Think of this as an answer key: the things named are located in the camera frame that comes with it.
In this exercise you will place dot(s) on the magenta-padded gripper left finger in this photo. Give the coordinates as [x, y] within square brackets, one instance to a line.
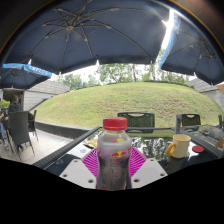
[77, 171]

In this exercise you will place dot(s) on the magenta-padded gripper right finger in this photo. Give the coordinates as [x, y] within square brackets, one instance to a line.
[150, 171]

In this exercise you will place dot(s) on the red-capped clear drink bottle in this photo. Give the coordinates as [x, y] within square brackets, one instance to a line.
[114, 156]

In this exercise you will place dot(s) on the dark wicker chair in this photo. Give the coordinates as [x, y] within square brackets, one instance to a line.
[136, 120]
[19, 128]
[189, 120]

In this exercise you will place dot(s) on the flat round red coaster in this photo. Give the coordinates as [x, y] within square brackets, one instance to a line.
[198, 149]

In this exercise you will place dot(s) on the person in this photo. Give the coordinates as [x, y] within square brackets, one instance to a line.
[14, 106]

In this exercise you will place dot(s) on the navy umbrella with blue band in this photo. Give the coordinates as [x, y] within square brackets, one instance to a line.
[20, 76]

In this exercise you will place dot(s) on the large navy patio umbrella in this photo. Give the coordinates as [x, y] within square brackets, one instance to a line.
[196, 50]
[86, 33]

